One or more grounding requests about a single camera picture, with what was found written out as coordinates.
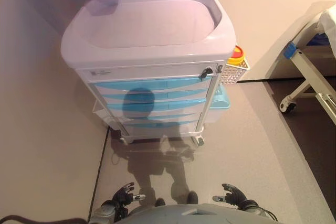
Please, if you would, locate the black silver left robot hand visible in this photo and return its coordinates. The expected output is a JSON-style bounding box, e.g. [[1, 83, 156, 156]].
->
[[112, 182, 146, 207]]

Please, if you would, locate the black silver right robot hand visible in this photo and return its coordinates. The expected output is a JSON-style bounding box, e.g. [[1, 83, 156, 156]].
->
[[212, 183, 249, 208]]

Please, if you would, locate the grey robot torso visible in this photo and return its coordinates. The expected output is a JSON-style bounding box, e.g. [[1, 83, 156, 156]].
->
[[123, 204, 284, 224]]

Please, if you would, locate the white bin with blue lid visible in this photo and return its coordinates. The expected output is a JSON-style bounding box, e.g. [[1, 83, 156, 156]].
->
[[204, 83, 232, 124]]

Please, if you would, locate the bed caster wheel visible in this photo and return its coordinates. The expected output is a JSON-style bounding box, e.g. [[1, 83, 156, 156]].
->
[[279, 96, 298, 114]]

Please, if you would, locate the white perforated side basket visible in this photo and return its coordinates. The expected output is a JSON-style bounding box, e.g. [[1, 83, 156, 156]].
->
[[219, 57, 250, 84]]

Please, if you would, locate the black cart lock key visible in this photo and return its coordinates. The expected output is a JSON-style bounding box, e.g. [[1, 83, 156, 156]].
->
[[200, 67, 214, 79]]

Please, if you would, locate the yellow sharps container red lid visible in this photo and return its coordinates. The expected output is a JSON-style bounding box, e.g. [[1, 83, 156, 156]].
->
[[226, 45, 246, 66]]

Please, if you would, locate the white medical cart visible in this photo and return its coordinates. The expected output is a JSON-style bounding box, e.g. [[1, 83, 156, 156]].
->
[[60, 0, 237, 146]]

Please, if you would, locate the blue bed mattress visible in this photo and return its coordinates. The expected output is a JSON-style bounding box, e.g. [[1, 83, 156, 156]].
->
[[306, 32, 333, 48]]

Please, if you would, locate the white bed sheet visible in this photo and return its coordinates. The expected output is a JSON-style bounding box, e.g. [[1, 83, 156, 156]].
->
[[318, 6, 336, 37]]

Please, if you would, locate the thick dark hose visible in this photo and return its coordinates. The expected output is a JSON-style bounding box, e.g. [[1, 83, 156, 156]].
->
[[0, 215, 90, 224]]

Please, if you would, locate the white hospital bed frame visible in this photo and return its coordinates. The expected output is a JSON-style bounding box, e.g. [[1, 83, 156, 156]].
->
[[279, 1, 336, 126]]

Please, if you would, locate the blue bed rail clip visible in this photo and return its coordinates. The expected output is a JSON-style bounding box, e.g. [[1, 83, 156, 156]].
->
[[283, 41, 299, 60]]

